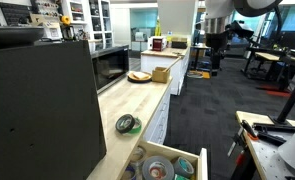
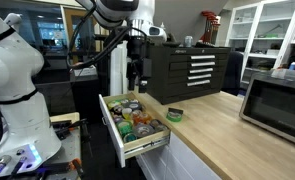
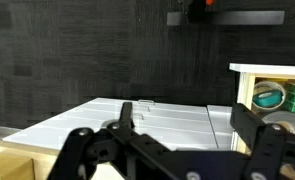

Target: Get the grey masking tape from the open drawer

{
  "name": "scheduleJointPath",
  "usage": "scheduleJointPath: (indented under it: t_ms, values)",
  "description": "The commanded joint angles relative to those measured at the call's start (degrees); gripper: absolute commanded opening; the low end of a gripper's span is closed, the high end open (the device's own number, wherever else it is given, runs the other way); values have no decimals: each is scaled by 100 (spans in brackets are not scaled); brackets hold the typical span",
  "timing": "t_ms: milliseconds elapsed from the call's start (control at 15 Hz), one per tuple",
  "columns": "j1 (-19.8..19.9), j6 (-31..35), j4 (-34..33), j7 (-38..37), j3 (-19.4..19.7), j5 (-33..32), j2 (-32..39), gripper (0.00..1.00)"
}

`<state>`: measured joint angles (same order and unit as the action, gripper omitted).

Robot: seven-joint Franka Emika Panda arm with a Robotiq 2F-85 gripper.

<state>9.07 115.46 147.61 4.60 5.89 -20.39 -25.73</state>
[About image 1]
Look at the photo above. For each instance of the black and silver microwave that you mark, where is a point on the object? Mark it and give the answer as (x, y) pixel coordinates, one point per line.
(110, 66)

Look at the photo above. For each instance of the white shelving unit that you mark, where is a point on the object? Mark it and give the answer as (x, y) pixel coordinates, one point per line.
(86, 16)

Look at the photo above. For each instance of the wooden spoon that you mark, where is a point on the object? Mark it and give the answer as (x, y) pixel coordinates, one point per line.
(173, 64)

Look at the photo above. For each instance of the blue tape roll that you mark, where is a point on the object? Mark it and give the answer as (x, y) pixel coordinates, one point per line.
(127, 173)

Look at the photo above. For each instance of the slice of bread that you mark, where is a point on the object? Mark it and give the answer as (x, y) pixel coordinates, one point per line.
(140, 75)

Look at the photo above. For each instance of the black wall bin rack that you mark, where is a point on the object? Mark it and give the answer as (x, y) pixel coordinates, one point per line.
(15, 13)

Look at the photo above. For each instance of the small red tape roll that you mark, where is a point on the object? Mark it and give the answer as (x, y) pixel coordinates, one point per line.
(162, 174)

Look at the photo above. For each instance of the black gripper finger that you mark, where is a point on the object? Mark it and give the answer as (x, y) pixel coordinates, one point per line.
(213, 63)
(218, 63)

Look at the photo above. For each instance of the white island counter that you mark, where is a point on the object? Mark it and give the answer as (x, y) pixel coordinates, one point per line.
(153, 63)

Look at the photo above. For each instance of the yellow bottle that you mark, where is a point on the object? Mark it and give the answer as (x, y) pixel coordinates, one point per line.
(157, 28)

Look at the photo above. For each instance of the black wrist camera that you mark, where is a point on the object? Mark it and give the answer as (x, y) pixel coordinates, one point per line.
(240, 30)

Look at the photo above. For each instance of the round wooden plate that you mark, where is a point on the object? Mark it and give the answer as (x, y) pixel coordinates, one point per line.
(130, 79)

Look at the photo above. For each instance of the black pole stand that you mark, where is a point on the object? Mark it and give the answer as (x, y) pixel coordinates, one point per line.
(292, 100)

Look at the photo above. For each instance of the wooden drawer with white front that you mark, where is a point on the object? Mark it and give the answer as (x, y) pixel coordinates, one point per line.
(168, 150)

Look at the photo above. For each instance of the large grey duct tape roll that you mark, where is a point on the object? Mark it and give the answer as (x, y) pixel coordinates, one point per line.
(158, 159)

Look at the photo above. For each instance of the black tape roll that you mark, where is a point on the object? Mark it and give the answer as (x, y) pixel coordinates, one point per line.
(118, 125)

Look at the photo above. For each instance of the black tray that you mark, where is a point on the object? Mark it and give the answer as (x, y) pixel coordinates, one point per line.
(13, 36)

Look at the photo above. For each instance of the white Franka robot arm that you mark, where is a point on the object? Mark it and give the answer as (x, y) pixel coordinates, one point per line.
(220, 8)

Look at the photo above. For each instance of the black framed desk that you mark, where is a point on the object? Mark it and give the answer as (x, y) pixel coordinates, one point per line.
(267, 56)

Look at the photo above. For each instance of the tape roll with teal label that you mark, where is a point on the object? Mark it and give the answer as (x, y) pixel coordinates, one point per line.
(175, 166)

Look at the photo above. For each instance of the wide green tape roll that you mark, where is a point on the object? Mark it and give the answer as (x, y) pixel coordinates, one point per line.
(180, 177)

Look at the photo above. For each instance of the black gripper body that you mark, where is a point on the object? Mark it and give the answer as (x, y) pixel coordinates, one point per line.
(217, 41)

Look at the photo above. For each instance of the white cabinet with drawers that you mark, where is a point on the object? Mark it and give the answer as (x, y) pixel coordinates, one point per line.
(158, 123)

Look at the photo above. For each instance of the clear packing tape roll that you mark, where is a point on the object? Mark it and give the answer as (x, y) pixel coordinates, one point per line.
(138, 149)

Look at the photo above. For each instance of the red and white appliance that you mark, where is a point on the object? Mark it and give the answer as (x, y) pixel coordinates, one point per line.
(158, 44)

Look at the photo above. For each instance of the black box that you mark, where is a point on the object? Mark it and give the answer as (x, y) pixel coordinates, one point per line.
(179, 43)

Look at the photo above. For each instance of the black tool chest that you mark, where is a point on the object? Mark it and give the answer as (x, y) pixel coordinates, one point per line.
(37, 110)

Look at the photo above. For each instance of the black clamp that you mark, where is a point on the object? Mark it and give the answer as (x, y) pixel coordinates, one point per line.
(268, 136)

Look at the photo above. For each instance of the wooden workbench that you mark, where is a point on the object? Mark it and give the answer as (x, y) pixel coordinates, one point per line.
(263, 156)

